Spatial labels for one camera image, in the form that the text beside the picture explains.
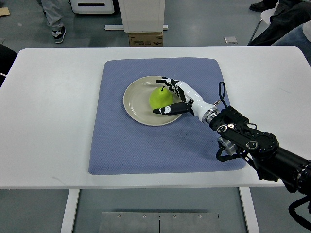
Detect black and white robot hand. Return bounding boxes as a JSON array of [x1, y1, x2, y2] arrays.
[[153, 77, 219, 124]]

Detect green pear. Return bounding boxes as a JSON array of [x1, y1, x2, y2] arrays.
[[149, 86, 173, 109]]

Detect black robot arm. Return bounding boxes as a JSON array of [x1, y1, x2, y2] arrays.
[[207, 105, 311, 230]]

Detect beige round plate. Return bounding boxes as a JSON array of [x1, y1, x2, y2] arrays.
[[123, 76, 181, 126]]

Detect grey metal floor plate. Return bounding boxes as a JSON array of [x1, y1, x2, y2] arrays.
[[98, 211, 248, 233]]

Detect brown cardboard box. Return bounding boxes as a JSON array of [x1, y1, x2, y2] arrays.
[[128, 32, 163, 47]]

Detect blue textured mat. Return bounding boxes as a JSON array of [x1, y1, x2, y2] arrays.
[[88, 58, 245, 175]]

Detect white chair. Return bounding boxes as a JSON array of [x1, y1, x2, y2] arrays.
[[249, 7, 276, 43]]

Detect right white table leg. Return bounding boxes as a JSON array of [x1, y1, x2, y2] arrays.
[[239, 187, 259, 233]]

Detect white table leg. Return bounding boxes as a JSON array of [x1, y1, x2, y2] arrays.
[[239, 187, 259, 233], [60, 189, 80, 233]]

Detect white cabinet on stand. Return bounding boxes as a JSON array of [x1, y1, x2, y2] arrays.
[[104, 0, 168, 33]]

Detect seated person in black trousers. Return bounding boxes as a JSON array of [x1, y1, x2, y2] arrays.
[[247, 0, 311, 66]]

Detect white machine with black slot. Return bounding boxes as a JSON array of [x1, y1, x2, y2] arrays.
[[70, 0, 115, 14]]

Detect left white table leg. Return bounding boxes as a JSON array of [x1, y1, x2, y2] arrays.
[[60, 189, 80, 233]]

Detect standing person in grey trousers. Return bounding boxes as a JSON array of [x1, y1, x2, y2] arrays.
[[37, 0, 66, 44]]

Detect black chair at left edge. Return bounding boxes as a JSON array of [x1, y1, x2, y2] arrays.
[[0, 45, 17, 75]]

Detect brown cardboard scrap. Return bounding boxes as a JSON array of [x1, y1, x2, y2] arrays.
[[0, 7, 10, 17]]

